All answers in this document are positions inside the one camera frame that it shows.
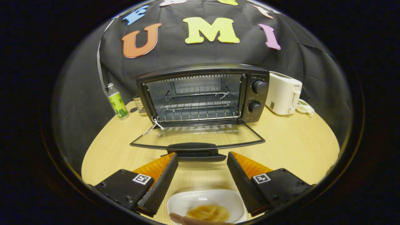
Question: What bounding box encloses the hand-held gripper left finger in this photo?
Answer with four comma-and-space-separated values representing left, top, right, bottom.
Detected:
88, 152, 179, 218

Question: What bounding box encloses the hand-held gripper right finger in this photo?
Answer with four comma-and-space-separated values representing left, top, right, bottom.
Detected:
227, 152, 316, 218

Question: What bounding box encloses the round bread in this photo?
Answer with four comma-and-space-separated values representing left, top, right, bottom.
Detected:
186, 204, 230, 223

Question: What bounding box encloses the black toaster oven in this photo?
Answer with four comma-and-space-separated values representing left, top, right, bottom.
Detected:
129, 62, 270, 162

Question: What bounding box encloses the white pop-up toaster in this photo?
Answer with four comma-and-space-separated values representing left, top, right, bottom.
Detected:
265, 71, 303, 116

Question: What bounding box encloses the white square plate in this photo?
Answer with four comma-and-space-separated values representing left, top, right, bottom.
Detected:
167, 189, 247, 225

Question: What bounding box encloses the green label drink bottle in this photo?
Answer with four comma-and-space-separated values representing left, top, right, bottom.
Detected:
106, 82, 129, 119

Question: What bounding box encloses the small white tray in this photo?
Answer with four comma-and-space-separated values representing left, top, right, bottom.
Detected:
295, 99, 315, 115

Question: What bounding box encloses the white string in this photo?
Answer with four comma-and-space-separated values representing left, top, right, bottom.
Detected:
142, 117, 165, 137

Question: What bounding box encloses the small wire basket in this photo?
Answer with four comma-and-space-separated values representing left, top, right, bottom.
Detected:
133, 95, 147, 113

